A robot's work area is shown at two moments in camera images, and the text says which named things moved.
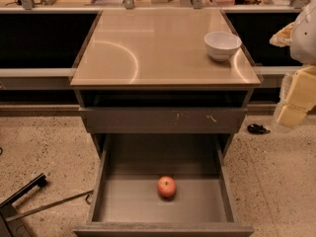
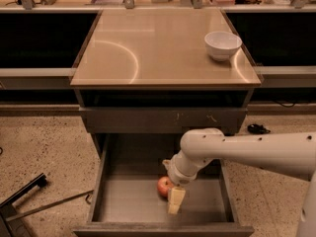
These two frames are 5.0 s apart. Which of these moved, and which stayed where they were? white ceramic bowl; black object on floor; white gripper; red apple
Moved: white gripper
Stayed: black object on floor; red apple; white ceramic bowl
